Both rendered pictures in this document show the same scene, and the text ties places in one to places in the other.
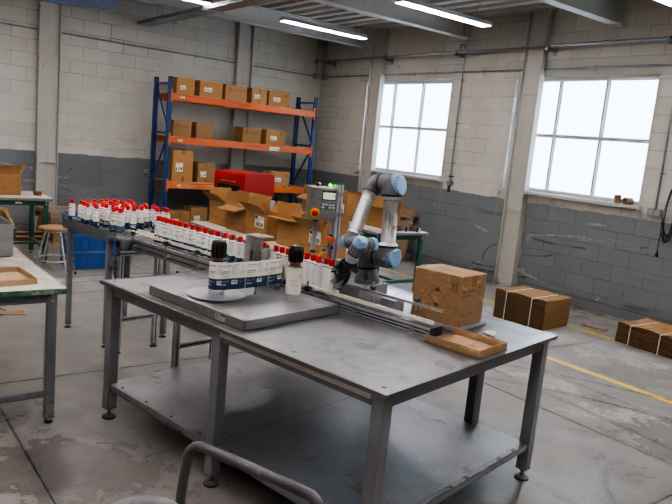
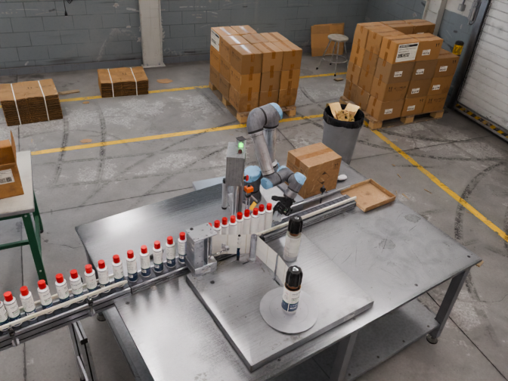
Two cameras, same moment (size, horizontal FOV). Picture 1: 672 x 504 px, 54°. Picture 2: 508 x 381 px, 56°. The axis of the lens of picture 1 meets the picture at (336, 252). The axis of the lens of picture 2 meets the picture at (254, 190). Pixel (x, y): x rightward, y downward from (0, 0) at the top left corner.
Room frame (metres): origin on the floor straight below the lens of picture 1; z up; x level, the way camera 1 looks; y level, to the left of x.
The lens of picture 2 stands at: (3.28, 2.30, 2.80)
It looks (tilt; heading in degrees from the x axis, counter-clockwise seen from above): 35 degrees down; 283
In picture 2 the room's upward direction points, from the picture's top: 5 degrees clockwise
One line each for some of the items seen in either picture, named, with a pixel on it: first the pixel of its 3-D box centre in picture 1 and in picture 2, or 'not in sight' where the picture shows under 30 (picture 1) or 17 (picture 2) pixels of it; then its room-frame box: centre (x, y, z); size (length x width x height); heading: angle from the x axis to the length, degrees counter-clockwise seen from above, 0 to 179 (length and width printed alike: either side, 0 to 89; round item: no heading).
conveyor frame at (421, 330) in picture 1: (317, 295); (253, 236); (3.77, 0.08, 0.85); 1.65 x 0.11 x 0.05; 49
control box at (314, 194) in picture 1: (322, 202); (235, 164); (3.90, 0.11, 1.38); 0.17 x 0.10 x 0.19; 104
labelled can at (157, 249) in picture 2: not in sight; (157, 256); (4.19, 0.56, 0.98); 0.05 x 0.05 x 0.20
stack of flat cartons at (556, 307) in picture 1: (531, 306); (30, 101); (7.23, -2.22, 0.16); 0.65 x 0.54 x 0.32; 43
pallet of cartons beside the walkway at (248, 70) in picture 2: not in sight; (252, 71); (4.80, -3.66, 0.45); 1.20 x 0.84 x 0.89; 130
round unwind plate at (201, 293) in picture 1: (215, 294); (289, 309); (3.43, 0.61, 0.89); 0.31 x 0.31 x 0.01
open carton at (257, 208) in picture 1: (267, 218); not in sight; (6.30, 0.68, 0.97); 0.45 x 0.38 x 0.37; 131
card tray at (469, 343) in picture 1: (465, 341); (367, 194); (3.11, -0.66, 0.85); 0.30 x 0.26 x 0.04; 49
